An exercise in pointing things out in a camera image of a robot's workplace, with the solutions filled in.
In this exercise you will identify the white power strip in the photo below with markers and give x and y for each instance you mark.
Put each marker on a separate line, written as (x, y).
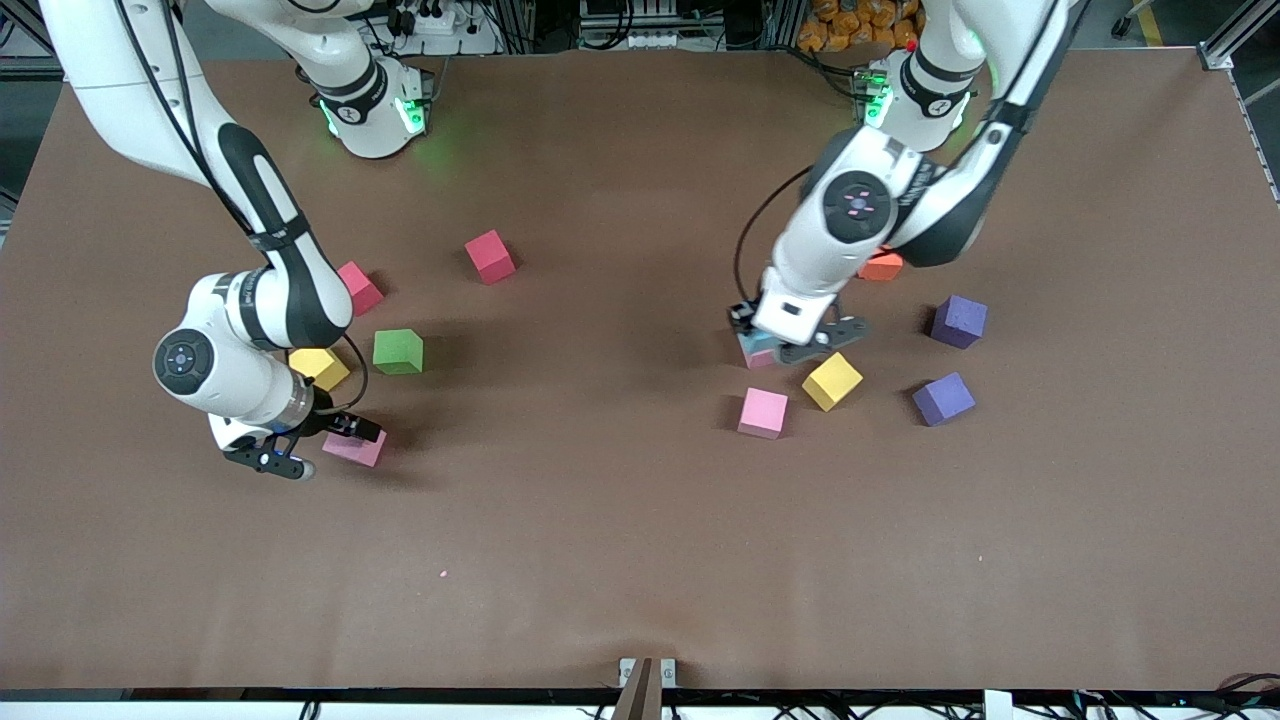
(435, 22)

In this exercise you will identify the crimson foam block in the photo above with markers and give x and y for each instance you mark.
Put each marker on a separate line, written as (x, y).
(490, 256)
(362, 288)

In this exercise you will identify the light blue foam block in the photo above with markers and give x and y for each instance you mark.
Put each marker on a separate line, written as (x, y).
(758, 342)

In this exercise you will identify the aluminium frame profile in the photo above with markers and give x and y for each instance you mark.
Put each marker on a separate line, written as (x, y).
(1235, 40)
(25, 30)

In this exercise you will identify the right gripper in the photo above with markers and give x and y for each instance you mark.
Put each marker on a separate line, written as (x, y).
(326, 418)

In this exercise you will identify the purple foam block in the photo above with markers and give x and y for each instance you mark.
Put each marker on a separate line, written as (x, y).
(943, 399)
(959, 321)

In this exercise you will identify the orange snack bags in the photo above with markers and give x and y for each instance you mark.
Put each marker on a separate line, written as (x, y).
(850, 25)

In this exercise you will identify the green foam block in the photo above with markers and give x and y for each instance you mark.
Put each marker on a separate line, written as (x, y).
(398, 351)

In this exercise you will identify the yellow foam block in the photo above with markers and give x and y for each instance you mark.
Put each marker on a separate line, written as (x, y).
(831, 382)
(325, 368)

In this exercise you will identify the orange foam block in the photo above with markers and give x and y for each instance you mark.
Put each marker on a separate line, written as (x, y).
(880, 268)

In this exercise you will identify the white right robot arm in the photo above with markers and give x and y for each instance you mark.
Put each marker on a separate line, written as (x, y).
(130, 100)

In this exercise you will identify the small metal bracket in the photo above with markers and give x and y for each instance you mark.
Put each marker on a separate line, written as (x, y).
(626, 670)

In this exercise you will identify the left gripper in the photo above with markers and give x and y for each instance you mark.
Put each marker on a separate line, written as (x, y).
(742, 318)

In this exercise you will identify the pink foam block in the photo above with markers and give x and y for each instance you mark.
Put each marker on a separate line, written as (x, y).
(762, 413)
(362, 453)
(762, 359)

